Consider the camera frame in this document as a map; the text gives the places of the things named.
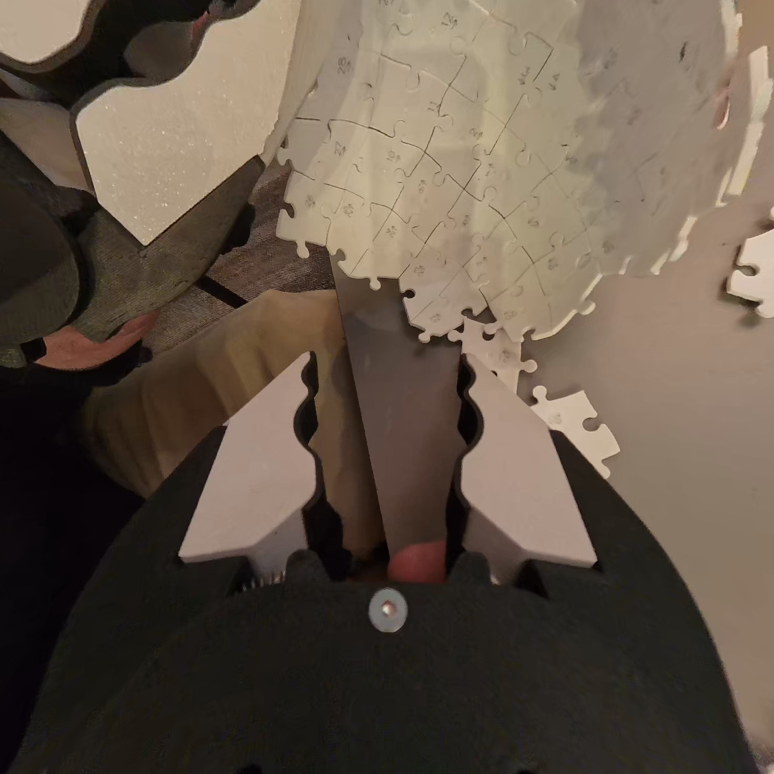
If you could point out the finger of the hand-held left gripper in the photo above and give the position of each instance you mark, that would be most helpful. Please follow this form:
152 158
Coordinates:
36 24
181 151

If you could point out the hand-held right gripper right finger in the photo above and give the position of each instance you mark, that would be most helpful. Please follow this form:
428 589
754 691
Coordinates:
526 484

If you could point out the partly built puzzle ball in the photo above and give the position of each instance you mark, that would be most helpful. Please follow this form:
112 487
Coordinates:
453 151

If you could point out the person's right hand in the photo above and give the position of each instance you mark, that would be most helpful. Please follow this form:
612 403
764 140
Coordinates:
417 562

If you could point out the white puzzle piece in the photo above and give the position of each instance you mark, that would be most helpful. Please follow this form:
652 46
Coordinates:
574 429
505 357

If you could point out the joined white puzzle pieces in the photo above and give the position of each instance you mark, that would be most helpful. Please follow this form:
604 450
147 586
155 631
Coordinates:
753 278

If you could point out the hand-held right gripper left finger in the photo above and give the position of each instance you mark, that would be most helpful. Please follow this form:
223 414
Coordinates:
254 471

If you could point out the person's left hand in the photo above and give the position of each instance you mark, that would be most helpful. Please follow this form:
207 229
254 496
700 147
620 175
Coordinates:
90 351

